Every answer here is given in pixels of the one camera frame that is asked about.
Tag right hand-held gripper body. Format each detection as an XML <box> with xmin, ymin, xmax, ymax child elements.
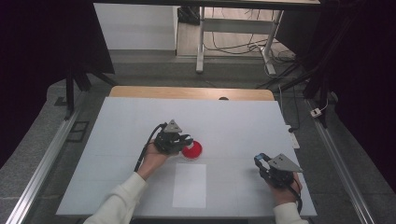
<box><xmin>261</xmin><ymin>153</ymin><xmax>304</xmax><ymax>189</ymax></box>

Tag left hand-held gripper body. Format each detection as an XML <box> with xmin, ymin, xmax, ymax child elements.
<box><xmin>153</xmin><ymin>119</ymin><xmax>188</xmax><ymax>156</ymax></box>

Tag round red ink pad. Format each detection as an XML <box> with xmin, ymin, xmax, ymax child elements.
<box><xmin>181</xmin><ymin>139</ymin><xmax>204</xmax><ymax>161</ymax></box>

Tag white paper sheet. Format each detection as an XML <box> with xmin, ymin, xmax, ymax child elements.
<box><xmin>172</xmin><ymin>162</ymin><xmax>207</xmax><ymax>209</ymax></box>

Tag person's left hand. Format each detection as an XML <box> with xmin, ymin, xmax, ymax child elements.
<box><xmin>136</xmin><ymin>139</ymin><xmax>176</xmax><ymax>182</ymax></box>

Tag person's right hand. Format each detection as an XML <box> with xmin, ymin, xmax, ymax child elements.
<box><xmin>266</xmin><ymin>172</ymin><xmax>304</xmax><ymax>207</ymax></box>

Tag large white table mat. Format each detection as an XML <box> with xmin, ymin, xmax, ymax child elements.
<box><xmin>55</xmin><ymin>96</ymin><xmax>318</xmax><ymax>217</ymax></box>

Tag black tripod stand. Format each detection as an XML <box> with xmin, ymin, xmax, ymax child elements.
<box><xmin>63</xmin><ymin>61</ymin><xmax>119</xmax><ymax>121</ymax></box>
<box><xmin>255</xmin><ymin>55</ymin><xmax>332</xmax><ymax>129</ymax></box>

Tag white partition panel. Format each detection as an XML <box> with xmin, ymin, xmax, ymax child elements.
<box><xmin>92</xmin><ymin>3</ymin><xmax>180</xmax><ymax>51</ymax></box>

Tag dark box under desk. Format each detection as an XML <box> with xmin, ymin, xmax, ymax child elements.
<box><xmin>177</xmin><ymin>6</ymin><xmax>201</xmax><ymax>26</ymax></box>

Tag black curtain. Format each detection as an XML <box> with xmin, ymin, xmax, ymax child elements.
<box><xmin>276</xmin><ymin>0</ymin><xmax>396</xmax><ymax>194</ymax></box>
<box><xmin>0</xmin><ymin>0</ymin><xmax>115</xmax><ymax>170</ymax></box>

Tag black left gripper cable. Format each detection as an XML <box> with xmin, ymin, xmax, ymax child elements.
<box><xmin>134</xmin><ymin>122</ymin><xmax>168</xmax><ymax>173</ymax></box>

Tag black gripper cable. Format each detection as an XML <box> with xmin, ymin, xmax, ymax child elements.
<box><xmin>285</xmin><ymin>176</ymin><xmax>304</xmax><ymax>215</ymax></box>
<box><xmin>134</xmin><ymin>122</ymin><xmax>168</xmax><ymax>173</ymax></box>

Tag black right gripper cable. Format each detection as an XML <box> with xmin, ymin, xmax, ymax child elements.
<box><xmin>285</xmin><ymin>176</ymin><xmax>304</xmax><ymax>215</ymax></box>

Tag aluminium floor rail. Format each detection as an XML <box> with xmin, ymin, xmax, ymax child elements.
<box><xmin>5</xmin><ymin>92</ymin><xmax>86</xmax><ymax>224</ymax></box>
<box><xmin>305</xmin><ymin>98</ymin><xmax>376</xmax><ymax>224</ymax></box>

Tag black floor hatch frame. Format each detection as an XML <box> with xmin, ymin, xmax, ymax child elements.
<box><xmin>65</xmin><ymin>120</ymin><xmax>91</xmax><ymax>144</ymax></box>

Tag black floor cables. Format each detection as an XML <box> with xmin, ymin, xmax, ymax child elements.
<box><xmin>203</xmin><ymin>8</ymin><xmax>297</xmax><ymax>79</ymax></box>

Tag white desk frame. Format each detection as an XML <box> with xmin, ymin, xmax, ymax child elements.
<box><xmin>195</xmin><ymin>6</ymin><xmax>285</xmax><ymax>77</ymax></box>

